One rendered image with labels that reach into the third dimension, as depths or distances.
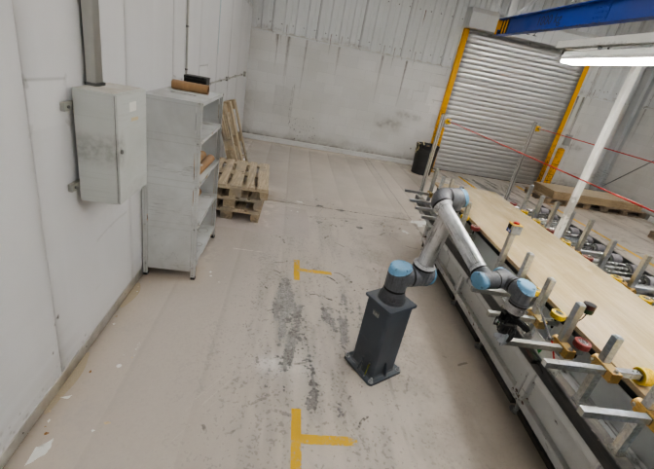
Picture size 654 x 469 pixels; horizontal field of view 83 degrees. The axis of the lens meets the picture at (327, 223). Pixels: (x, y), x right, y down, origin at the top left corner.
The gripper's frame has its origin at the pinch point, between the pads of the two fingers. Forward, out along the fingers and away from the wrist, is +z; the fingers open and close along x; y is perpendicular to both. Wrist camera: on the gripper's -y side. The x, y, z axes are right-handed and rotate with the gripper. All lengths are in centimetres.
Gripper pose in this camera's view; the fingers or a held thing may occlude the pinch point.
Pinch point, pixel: (502, 343)
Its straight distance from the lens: 221.1
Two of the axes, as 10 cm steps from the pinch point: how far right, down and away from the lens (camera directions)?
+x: 0.1, 4.0, -9.2
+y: -9.8, -1.9, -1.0
